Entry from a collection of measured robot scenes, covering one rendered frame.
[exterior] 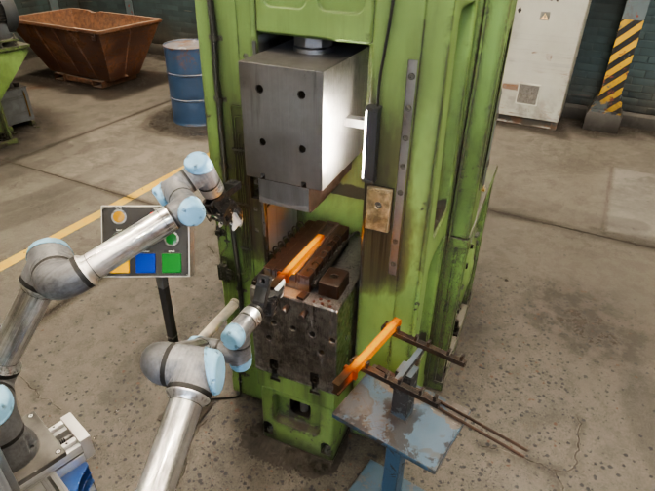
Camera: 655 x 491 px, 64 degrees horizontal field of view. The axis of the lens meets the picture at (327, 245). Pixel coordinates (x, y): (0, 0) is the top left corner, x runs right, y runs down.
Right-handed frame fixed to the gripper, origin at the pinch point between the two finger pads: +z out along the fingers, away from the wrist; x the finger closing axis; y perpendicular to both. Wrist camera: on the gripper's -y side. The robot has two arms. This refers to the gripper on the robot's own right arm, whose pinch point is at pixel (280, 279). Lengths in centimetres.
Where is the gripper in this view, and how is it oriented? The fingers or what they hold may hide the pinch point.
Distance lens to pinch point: 196.4
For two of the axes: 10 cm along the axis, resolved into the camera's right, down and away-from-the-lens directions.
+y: -0.2, 8.6, 5.2
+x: 9.2, 2.2, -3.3
